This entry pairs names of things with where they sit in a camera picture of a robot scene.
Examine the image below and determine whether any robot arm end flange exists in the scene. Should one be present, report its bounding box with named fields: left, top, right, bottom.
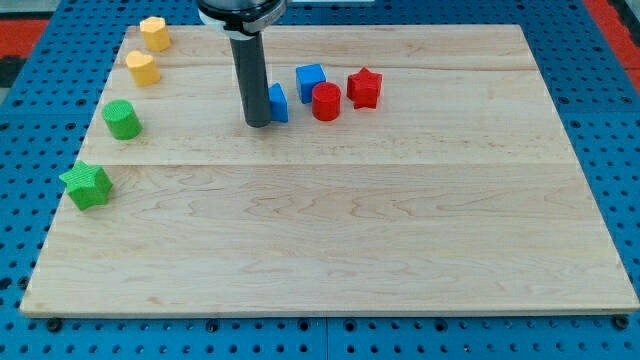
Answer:
left=196, top=0, right=289, bottom=40

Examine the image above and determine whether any yellow heart block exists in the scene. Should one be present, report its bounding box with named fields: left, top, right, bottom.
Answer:
left=125, top=50, right=161, bottom=87

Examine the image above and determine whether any blue triangle block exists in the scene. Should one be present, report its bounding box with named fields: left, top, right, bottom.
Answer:
left=269, top=83, right=289, bottom=123

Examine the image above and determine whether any red cylinder block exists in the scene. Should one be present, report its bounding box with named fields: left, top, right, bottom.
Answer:
left=312, top=82, right=341, bottom=121

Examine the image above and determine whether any wooden board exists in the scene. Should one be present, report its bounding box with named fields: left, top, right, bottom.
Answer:
left=21, top=25, right=639, bottom=319

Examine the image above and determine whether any red star block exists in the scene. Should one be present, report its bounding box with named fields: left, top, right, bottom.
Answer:
left=347, top=67, right=383, bottom=109

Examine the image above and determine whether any blue cube block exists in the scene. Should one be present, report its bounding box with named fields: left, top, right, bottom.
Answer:
left=295, top=64, right=326, bottom=104

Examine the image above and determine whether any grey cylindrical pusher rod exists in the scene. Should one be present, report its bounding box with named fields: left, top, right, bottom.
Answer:
left=230, top=33, right=272, bottom=128

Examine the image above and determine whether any green cylinder block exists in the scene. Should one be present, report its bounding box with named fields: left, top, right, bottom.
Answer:
left=101, top=99, right=142, bottom=140

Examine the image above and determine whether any yellow pentagon block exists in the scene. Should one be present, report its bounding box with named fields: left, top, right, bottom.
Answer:
left=139, top=16, right=171, bottom=51

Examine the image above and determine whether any green star block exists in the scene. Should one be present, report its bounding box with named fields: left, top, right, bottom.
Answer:
left=59, top=160, right=113, bottom=211

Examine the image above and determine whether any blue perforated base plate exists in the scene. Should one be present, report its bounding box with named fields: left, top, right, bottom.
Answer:
left=1, top=0, right=639, bottom=359

